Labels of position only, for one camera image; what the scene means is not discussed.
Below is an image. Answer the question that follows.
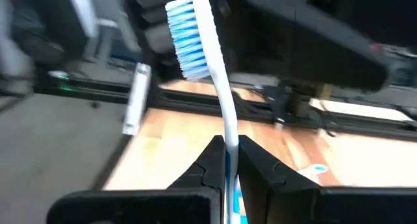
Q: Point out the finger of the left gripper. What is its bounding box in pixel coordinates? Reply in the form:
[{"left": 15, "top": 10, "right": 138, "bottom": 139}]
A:
[{"left": 211, "top": 0, "right": 390, "bottom": 91}]

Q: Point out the black table edge rail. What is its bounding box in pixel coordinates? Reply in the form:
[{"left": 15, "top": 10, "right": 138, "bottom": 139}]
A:
[{"left": 32, "top": 72, "right": 417, "bottom": 142}]

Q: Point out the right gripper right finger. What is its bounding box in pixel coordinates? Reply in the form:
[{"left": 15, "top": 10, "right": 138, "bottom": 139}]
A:
[{"left": 238, "top": 135, "right": 417, "bottom": 224}]

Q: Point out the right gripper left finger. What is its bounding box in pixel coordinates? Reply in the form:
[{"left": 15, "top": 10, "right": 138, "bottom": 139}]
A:
[{"left": 47, "top": 135, "right": 227, "bottom": 224}]

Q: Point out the blue and white toothbrush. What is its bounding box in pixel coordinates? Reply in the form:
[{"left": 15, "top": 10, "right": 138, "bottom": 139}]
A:
[
  {"left": 164, "top": 0, "right": 249, "bottom": 224},
  {"left": 298, "top": 163, "right": 329, "bottom": 186}
]

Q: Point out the white cylindrical post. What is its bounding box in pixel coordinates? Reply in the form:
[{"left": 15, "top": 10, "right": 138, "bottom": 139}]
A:
[{"left": 122, "top": 63, "right": 152, "bottom": 136}]

